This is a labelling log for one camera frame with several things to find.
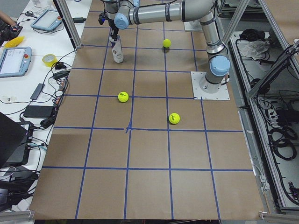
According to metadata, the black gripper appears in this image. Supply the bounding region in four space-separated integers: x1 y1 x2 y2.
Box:
107 18 118 43

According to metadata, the white tennis ball can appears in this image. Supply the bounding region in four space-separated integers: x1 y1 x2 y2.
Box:
109 36 124 63

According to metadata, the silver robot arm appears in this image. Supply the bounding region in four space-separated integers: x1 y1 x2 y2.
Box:
98 0 230 94

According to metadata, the tennis ball centre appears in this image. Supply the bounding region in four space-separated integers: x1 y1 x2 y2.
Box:
163 39 171 48

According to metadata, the tennis ball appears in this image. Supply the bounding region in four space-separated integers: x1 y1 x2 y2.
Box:
118 91 129 103
163 39 171 48
168 112 180 125

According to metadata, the tennis ball near right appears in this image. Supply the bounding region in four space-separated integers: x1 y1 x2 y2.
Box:
118 91 129 103

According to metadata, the tennis ball far right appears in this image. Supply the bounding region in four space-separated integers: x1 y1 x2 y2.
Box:
168 112 180 125

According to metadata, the upper teach pendant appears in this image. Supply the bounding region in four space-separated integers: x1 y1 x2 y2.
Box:
30 9 62 32

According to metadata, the teach pendant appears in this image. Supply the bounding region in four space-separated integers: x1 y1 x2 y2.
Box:
0 47 32 78
30 9 62 32

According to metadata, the yellow tape roll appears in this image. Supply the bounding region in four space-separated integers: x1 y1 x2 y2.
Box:
42 54 58 68

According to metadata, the grey usb hub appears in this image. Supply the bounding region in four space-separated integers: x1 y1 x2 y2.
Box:
30 83 44 100

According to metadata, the lower teach pendant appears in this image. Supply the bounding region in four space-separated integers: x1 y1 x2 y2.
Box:
0 47 32 78

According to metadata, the black power brick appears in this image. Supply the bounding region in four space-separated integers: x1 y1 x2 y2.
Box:
23 105 54 119

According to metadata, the black laptop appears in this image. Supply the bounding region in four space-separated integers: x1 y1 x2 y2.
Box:
0 113 33 168

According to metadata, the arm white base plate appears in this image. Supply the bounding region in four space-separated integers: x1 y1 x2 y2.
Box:
191 71 230 100

